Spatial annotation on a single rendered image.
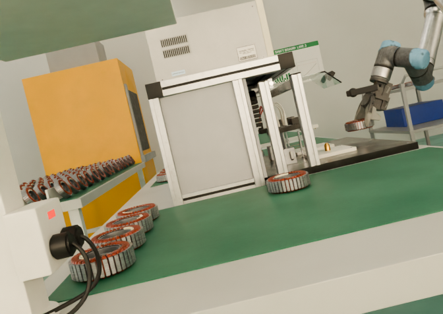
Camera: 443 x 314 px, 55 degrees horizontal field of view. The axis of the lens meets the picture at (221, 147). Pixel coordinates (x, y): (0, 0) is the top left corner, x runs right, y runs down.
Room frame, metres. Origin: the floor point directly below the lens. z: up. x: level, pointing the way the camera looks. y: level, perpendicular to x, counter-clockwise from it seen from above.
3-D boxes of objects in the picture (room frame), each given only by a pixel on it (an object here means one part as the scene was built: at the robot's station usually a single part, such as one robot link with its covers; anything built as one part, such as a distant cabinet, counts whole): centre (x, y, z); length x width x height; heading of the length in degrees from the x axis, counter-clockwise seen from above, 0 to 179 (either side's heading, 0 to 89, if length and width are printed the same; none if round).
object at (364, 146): (1.60, -0.34, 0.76); 0.64 x 0.47 x 0.02; 1
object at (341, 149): (1.48, -0.36, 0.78); 0.15 x 0.15 x 0.01; 1
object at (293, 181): (1.11, -0.15, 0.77); 0.11 x 0.11 x 0.04
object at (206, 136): (1.27, 0.04, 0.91); 0.28 x 0.03 x 0.32; 91
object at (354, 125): (1.70, -0.55, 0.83); 0.11 x 0.11 x 0.04
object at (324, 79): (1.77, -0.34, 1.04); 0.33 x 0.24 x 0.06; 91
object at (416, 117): (3.97, -1.84, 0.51); 1.01 x 0.60 x 1.01; 1
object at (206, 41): (1.61, -0.03, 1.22); 0.44 x 0.39 x 0.20; 1
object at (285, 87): (1.60, -0.26, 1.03); 0.62 x 0.01 x 0.03; 1
